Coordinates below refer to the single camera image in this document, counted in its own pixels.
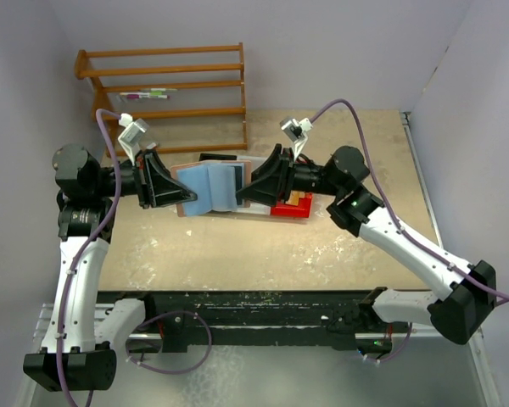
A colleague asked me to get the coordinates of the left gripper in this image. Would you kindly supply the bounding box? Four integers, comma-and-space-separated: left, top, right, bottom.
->
92, 148, 197, 209

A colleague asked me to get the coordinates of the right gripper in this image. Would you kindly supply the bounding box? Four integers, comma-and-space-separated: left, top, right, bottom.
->
236, 144, 344, 208

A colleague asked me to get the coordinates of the pink leather card holder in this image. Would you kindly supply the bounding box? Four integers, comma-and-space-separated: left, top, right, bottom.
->
171, 159, 252, 217

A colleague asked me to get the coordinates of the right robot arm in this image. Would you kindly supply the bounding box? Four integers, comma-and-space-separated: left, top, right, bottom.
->
236, 145, 495, 345

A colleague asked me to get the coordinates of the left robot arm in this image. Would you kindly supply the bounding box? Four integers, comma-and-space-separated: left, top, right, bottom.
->
23, 144, 196, 392

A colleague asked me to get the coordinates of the gold card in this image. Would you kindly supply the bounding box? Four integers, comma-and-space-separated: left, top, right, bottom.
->
285, 191, 305, 206

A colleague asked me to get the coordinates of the white plastic bin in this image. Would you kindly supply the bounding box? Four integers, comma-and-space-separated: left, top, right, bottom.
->
237, 155, 271, 216

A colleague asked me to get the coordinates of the red plastic bin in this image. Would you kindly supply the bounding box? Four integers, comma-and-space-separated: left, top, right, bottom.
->
271, 192, 313, 219

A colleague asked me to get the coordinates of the black plastic bin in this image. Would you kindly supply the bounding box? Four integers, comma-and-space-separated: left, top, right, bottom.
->
199, 153, 238, 161

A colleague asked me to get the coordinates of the green marker pen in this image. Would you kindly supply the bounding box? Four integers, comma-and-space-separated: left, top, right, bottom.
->
139, 87, 177, 94

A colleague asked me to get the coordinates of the pink marker pen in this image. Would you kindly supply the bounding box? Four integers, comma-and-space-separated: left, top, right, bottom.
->
123, 92, 169, 100

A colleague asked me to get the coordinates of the wooden rack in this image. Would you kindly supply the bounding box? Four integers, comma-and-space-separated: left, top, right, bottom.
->
74, 42, 249, 157

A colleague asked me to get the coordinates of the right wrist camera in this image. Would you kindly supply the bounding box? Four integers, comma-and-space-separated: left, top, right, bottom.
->
280, 118, 312, 160

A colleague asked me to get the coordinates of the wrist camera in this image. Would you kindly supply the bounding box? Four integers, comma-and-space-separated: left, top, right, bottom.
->
117, 113, 149, 164
280, 118, 312, 160

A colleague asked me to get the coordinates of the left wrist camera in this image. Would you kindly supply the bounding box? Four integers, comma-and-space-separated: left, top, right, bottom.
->
117, 113, 149, 164

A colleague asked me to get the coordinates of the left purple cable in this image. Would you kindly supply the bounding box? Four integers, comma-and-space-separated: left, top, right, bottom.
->
54, 109, 135, 407

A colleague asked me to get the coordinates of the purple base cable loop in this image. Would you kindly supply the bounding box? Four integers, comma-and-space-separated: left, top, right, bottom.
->
125, 310, 213, 375

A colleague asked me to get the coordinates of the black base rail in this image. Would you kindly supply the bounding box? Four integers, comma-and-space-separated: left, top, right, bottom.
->
88, 287, 408, 354

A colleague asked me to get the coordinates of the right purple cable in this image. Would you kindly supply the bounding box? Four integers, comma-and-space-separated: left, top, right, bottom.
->
309, 99, 509, 306

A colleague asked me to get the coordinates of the aluminium table edge rail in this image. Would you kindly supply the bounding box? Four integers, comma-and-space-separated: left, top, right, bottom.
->
400, 112, 503, 406

